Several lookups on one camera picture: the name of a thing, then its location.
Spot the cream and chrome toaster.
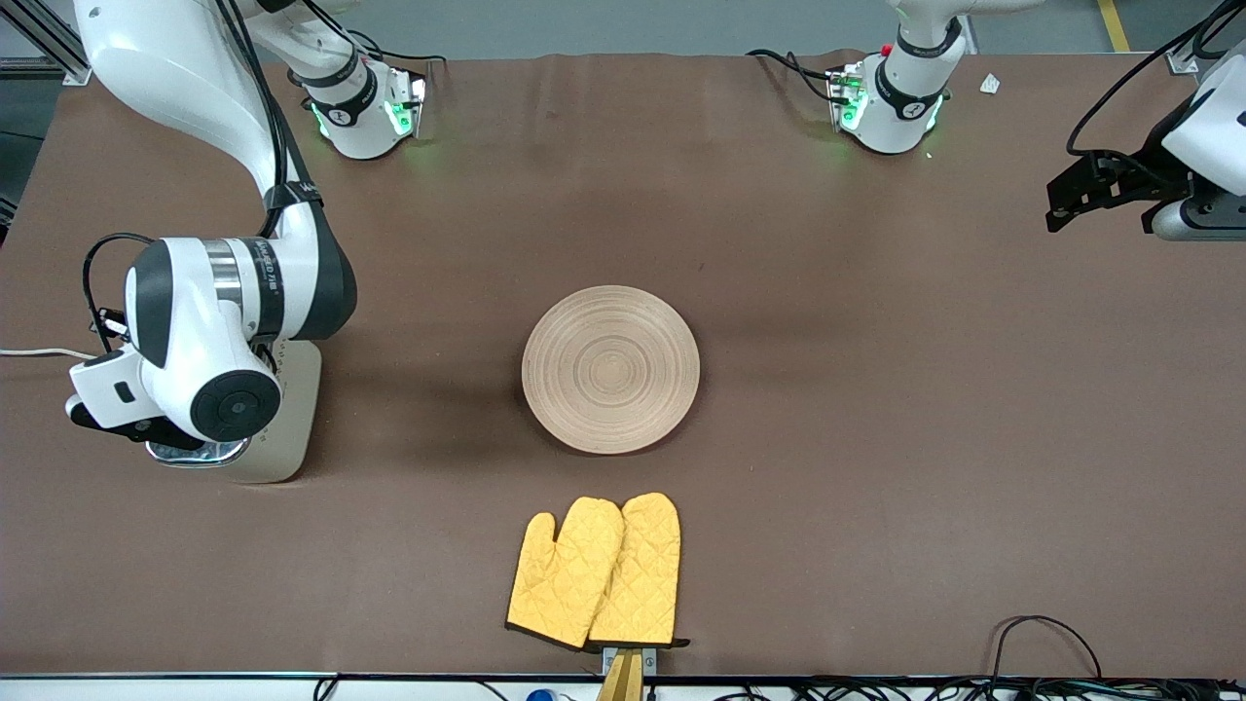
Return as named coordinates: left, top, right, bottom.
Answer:
left=146, top=336, right=323, bottom=485

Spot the black cable bundle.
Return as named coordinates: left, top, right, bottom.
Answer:
left=681, top=676, right=1246, bottom=701

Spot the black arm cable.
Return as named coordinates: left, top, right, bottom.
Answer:
left=1067, top=0, right=1246, bottom=159
left=82, top=0, right=322, bottom=353

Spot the yellow quilted oven mitt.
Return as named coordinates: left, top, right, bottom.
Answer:
left=588, top=492, right=691, bottom=649
left=505, top=497, right=625, bottom=650

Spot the black base cable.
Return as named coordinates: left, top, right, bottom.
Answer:
left=341, top=29, right=449, bottom=98
left=747, top=49, right=840, bottom=104

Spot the yellow floor tape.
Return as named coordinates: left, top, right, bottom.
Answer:
left=1097, top=0, right=1133, bottom=54

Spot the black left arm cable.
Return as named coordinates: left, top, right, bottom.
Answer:
left=1067, top=0, right=1246, bottom=159

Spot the wooden block with metal bracket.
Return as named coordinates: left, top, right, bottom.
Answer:
left=596, top=646, right=659, bottom=701

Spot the black looped cable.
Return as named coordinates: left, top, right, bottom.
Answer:
left=987, top=614, right=1104, bottom=683

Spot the brown table cover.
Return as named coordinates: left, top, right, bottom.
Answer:
left=0, top=49, right=1246, bottom=680

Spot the aluminium frame profile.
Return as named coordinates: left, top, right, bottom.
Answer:
left=1166, top=34, right=1229, bottom=76
left=0, top=0, right=95, bottom=88

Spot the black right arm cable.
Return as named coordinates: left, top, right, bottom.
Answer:
left=82, top=0, right=322, bottom=353

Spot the round wooden plate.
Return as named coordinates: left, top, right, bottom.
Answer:
left=522, top=284, right=702, bottom=456

